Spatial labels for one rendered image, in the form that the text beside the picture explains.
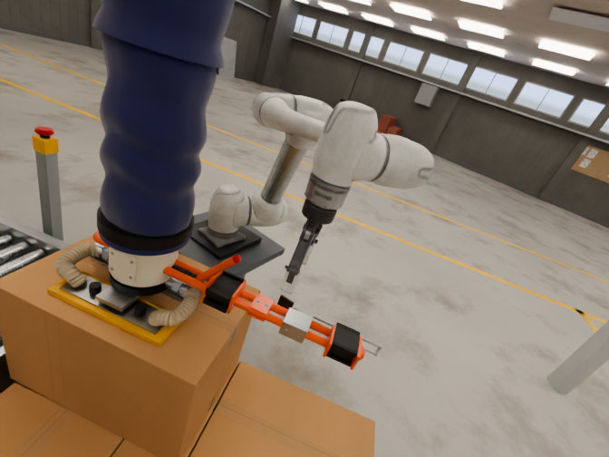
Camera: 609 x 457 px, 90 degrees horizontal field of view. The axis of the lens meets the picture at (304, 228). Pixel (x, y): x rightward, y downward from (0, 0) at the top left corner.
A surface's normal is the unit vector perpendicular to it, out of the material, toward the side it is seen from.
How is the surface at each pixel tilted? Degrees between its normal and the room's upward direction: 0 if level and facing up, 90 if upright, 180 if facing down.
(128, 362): 90
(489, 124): 90
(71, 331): 90
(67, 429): 0
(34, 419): 0
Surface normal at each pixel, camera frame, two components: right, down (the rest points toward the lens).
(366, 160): 0.41, 0.54
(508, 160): -0.54, 0.25
